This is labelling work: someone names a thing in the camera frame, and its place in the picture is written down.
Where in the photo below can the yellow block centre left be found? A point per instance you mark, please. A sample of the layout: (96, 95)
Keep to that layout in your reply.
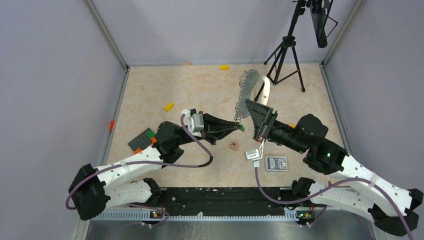
(169, 106)

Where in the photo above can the wooden letter cube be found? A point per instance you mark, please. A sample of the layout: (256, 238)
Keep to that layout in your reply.
(234, 145)

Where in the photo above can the yellow block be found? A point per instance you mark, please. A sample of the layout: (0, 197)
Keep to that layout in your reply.
(169, 106)
(224, 67)

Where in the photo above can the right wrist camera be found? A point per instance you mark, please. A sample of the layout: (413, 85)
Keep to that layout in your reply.
(255, 155)

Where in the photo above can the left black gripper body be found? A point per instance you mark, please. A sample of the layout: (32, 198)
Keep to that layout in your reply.
(207, 135)

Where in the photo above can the black tripod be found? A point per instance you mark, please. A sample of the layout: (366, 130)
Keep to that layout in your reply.
(289, 43)

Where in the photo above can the metal key holder plate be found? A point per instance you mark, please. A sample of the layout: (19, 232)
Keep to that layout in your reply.
(253, 86)

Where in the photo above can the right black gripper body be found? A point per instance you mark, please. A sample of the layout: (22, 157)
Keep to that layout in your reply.
(269, 124)

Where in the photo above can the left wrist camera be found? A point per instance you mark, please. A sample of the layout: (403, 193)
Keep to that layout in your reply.
(195, 121)

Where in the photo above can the orange red wall clip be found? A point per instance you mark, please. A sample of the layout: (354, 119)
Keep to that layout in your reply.
(111, 125)

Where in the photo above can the green key tag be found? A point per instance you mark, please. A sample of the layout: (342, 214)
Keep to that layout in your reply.
(241, 127)

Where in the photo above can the white slotted cable duct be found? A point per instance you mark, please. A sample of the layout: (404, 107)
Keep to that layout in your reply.
(147, 215)

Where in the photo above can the blue playing card deck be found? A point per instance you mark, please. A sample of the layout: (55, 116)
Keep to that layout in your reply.
(276, 164)

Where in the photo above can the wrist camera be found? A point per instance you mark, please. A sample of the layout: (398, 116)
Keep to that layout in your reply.
(255, 155)
(195, 121)

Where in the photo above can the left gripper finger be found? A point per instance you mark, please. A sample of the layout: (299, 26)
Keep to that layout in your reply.
(220, 132)
(215, 122)

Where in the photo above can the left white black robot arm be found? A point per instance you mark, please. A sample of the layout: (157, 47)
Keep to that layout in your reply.
(95, 189)

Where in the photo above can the orange plate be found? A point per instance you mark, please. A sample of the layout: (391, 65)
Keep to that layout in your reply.
(144, 143)

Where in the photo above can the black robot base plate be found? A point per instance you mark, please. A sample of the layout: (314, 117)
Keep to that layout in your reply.
(230, 201)

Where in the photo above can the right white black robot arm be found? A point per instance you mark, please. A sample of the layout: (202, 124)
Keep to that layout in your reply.
(356, 189)

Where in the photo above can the yellow block at back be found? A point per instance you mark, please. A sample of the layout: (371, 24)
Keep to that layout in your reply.
(224, 67)

